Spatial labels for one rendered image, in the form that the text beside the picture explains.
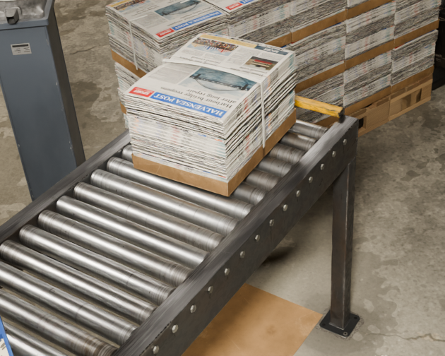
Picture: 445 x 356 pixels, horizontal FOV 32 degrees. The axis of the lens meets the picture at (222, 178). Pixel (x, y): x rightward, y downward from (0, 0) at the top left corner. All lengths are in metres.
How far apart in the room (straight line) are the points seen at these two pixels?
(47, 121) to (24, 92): 0.13
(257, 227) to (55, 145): 1.07
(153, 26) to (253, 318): 1.06
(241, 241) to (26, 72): 1.07
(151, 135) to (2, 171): 1.76
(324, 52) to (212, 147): 1.41
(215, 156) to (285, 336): 0.96
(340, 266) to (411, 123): 1.35
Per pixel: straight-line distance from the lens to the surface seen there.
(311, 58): 3.12
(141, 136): 1.95
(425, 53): 3.69
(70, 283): 1.75
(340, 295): 2.55
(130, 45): 2.85
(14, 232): 1.91
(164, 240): 1.79
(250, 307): 2.73
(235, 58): 2.01
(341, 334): 2.64
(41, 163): 2.73
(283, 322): 2.68
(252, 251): 1.82
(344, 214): 2.32
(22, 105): 2.61
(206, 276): 1.69
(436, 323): 2.72
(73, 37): 4.71
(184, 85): 1.90
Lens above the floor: 1.96
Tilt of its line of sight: 36 degrees down
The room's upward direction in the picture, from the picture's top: 5 degrees counter-clockwise
